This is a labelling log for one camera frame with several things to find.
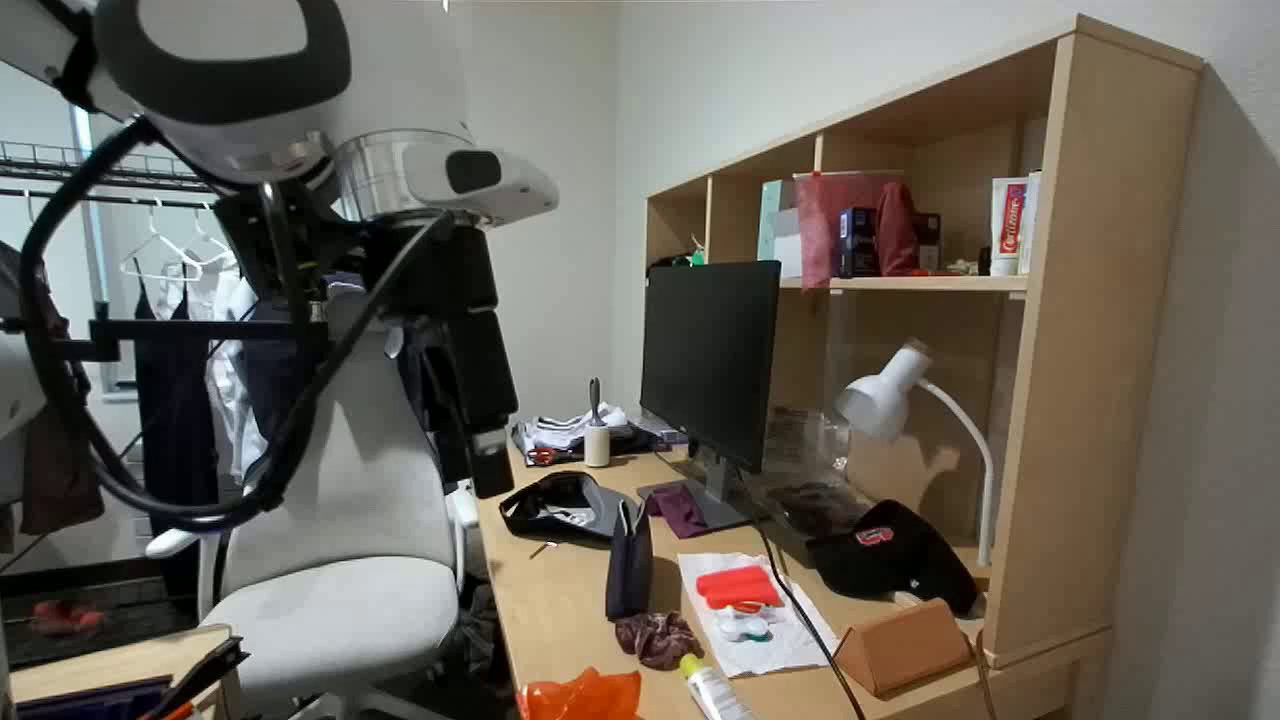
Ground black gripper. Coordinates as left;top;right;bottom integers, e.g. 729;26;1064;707
369;215;524;452

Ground patterned folded cloth pile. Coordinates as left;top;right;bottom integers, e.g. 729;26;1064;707
512;405;686;471

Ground small white bottle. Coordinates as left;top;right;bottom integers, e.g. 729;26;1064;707
582;375;615;471

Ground dark blue jacket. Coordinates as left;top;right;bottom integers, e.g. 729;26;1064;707
239;327;330;452

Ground black computer monitor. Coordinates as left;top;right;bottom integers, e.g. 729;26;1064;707
636;255;786;478

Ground purple cloth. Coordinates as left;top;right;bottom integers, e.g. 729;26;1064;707
636;480;721;542

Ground dark hanging clothes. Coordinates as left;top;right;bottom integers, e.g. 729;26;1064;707
136;331;222;510

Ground navy dotted zipper pouch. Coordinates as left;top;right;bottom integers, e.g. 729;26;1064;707
599;498;656;623

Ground grey monitor stand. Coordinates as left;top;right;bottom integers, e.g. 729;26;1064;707
661;437;766;536

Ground white office chair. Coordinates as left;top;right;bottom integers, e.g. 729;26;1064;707
140;285;466;720

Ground black clothes rack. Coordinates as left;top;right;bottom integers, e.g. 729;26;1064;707
0;135;336;405

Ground pale green book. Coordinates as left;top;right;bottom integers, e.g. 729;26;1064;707
755;178;805;285

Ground maroon hair scrunchie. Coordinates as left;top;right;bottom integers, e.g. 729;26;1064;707
614;610;706;674

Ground orange plastic case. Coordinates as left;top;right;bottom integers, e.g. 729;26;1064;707
692;561;790;615

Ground orange plastic bag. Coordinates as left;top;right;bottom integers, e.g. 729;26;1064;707
517;664;648;720

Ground dark bottle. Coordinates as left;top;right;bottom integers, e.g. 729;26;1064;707
835;204;884;279

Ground brown hanging garment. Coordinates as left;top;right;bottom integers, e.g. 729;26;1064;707
16;398;107;536

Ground white desk lamp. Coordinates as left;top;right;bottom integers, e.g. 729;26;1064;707
835;336;999;574

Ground white tube with yellow cap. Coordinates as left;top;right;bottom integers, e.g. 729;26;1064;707
678;651;754;720

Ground black cap with red logo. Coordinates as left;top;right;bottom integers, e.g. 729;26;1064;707
805;498;983;619

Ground brown cardboard box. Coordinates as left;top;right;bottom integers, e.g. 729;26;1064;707
835;596;978;699

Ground white box with red picture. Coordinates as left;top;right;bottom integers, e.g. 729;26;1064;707
988;171;1043;279

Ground light wooden shelf unit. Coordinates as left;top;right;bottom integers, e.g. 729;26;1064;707
642;12;1210;720

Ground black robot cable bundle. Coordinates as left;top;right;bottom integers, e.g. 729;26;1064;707
14;117;452;536

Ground black desk cable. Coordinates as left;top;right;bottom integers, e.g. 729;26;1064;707
755;523;873;720

